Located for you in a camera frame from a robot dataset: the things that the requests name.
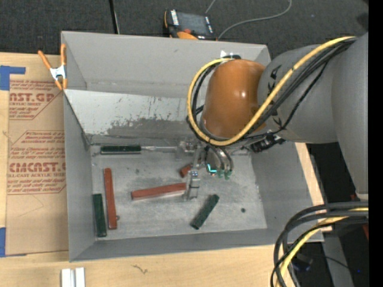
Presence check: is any black cylinder on white bracket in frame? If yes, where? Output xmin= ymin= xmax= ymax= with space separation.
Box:
xmin=239 ymin=132 xmax=287 ymax=154

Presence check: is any dark green flat block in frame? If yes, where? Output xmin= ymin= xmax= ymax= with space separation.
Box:
xmin=99 ymin=144 xmax=142 ymax=155
xmin=190 ymin=194 xmax=220 ymax=231
xmin=92 ymin=193 xmax=108 ymax=238

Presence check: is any grey metal bin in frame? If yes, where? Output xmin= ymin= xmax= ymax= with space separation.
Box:
xmin=60 ymin=30 xmax=326 ymax=262

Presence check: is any red-brown flat block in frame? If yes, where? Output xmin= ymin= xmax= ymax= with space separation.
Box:
xmin=102 ymin=167 xmax=118 ymax=231
xmin=130 ymin=182 xmax=188 ymax=201
xmin=178 ymin=163 xmax=193 ymax=179

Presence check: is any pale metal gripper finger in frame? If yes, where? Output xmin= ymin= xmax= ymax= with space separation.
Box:
xmin=184 ymin=170 xmax=201 ymax=202
xmin=179 ymin=140 xmax=199 ymax=154

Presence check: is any brown cardboard board, red print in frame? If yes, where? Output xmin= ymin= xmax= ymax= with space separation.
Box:
xmin=0 ymin=51 xmax=70 ymax=257

